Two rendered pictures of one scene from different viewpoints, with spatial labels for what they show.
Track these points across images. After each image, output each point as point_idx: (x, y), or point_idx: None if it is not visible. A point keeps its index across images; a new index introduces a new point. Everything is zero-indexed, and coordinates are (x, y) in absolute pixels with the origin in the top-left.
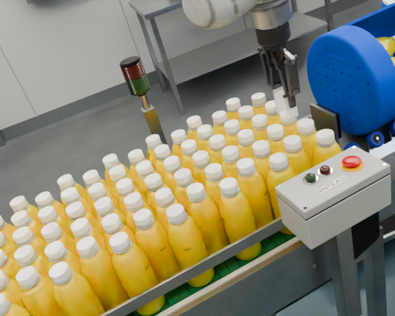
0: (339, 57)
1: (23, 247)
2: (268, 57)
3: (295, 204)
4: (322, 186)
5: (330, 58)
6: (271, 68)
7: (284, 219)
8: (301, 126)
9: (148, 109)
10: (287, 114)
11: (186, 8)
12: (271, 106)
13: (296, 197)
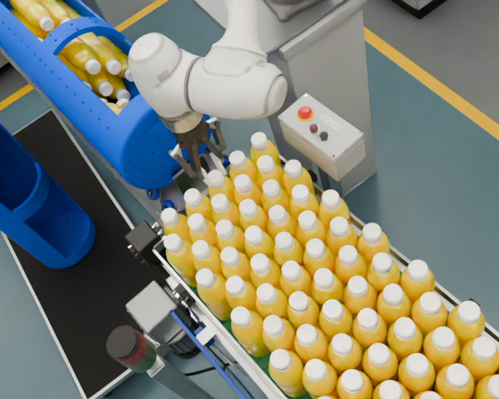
0: (159, 122)
1: (452, 377)
2: (195, 147)
3: (355, 140)
4: (333, 127)
5: (151, 133)
6: (197, 153)
7: (342, 172)
8: (243, 158)
9: (158, 360)
10: (224, 170)
11: (276, 102)
12: (197, 193)
13: (346, 142)
